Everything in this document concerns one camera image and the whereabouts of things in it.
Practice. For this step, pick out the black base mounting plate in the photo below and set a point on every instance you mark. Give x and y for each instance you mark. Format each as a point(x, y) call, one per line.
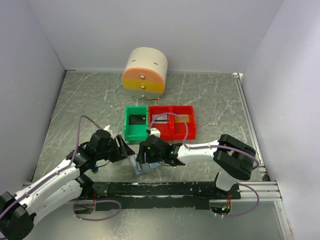
point(149, 195)

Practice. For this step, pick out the round three-drawer cabinet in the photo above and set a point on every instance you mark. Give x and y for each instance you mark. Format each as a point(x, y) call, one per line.
point(145, 73)

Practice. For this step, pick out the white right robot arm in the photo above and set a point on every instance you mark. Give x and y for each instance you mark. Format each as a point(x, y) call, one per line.
point(236, 158)

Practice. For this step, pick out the green plastic bin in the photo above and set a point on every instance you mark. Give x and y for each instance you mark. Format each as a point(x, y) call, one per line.
point(135, 133)

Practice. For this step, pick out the red double plastic bin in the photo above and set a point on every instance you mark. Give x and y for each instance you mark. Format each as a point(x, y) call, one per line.
point(174, 131)

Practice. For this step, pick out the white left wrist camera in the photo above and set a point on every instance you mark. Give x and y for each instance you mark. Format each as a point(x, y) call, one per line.
point(110, 128)

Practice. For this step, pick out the white card with black stripe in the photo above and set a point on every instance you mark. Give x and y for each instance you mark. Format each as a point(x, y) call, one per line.
point(159, 119)

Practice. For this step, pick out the grey card holder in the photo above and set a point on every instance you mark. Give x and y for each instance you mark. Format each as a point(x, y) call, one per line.
point(141, 168)

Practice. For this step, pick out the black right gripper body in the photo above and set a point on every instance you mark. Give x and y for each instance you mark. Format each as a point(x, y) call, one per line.
point(150, 157)

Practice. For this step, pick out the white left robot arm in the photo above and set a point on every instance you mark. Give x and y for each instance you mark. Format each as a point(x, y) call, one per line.
point(20, 211)

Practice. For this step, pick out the blue card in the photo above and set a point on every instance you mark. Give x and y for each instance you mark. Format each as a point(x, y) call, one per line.
point(95, 169)

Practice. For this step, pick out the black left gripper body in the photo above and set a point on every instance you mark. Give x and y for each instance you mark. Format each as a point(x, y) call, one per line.
point(112, 151)

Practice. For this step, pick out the black card in green bin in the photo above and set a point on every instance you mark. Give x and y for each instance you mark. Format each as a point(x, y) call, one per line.
point(137, 119)

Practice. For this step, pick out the orange gold card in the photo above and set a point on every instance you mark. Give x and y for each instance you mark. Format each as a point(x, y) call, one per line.
point(183, 118)

